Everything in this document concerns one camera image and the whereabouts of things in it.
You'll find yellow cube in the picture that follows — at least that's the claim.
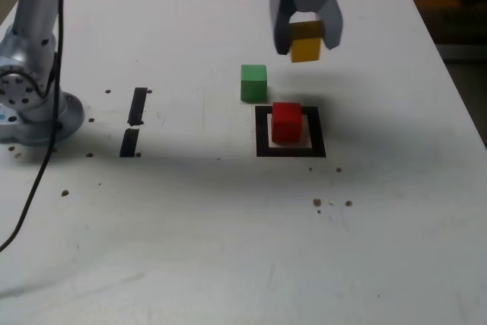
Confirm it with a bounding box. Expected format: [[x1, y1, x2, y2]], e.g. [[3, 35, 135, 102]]
[[288, 20, 324, 63]]

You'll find green cube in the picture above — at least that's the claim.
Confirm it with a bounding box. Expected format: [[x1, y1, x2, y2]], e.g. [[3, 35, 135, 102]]
[[240, 64, 268, 104]]

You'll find red cube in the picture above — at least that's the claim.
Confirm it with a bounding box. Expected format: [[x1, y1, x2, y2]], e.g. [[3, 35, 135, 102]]
[[270, 101, 304, 144]]

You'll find black tape square outline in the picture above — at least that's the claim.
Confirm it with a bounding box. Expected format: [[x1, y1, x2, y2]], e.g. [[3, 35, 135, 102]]
[[254, 105, 327, 158]]

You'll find black tape strip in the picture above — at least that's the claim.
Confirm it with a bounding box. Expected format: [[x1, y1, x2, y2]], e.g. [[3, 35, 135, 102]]
[[119, 87, 148, 158]]

